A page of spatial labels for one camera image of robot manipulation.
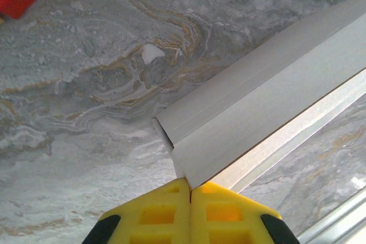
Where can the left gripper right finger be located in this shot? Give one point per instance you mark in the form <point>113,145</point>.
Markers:
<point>197,215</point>

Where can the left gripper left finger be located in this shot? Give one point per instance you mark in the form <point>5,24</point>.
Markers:
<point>183,212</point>

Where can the aluminium frame rail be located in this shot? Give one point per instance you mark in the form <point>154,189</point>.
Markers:
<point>343,224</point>

